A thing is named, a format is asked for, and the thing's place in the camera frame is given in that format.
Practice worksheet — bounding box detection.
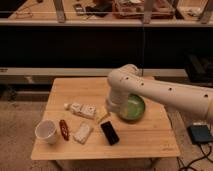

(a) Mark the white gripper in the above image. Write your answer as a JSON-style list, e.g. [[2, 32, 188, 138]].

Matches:
[[106, 89, 129, 113]]

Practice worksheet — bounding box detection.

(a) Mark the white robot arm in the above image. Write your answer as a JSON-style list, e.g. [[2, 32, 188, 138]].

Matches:
[[106, 64, 213, 124]]

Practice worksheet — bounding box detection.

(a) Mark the green ceramic bowl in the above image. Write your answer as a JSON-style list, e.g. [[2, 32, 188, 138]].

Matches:
[[118, 94, 146, 121]]

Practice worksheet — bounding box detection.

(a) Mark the yellow sticky note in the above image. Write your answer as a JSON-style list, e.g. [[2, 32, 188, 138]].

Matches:
[[95, 107, 110, 123]]

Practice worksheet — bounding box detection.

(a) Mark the black smartphone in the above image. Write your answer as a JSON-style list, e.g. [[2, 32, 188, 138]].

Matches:
[[101, 121, 119, 145]]

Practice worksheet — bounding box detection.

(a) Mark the white plastic bottle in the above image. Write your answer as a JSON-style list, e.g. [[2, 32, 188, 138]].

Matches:
[[64, 102, 96, 119]]

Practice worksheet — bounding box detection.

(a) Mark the wooden table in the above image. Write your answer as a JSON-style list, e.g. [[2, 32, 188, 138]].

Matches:
[[31, 77, 180, 160]]

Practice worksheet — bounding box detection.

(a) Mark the red brown snack bar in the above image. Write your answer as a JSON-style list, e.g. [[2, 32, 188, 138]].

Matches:
[[59, 120, 69, 141]]

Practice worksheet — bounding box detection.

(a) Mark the white paper cup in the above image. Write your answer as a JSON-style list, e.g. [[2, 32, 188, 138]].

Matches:
[[35, 120, 58, 144]]

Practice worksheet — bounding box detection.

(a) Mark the dark blue floor box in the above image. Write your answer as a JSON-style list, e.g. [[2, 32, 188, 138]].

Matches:
[[187, 125, 213, 144]]

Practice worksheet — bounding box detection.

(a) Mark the black box right background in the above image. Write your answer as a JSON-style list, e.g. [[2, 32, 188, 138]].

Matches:
[[185, 55, 213, 83]]

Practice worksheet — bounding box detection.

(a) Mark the wooden shelf with clutter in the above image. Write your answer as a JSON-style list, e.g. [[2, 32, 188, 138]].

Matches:
[[0, 0, 213, 27]]

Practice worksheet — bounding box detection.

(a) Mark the black floor cable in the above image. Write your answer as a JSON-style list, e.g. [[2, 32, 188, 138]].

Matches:
[[175, 143, 213, 171]]

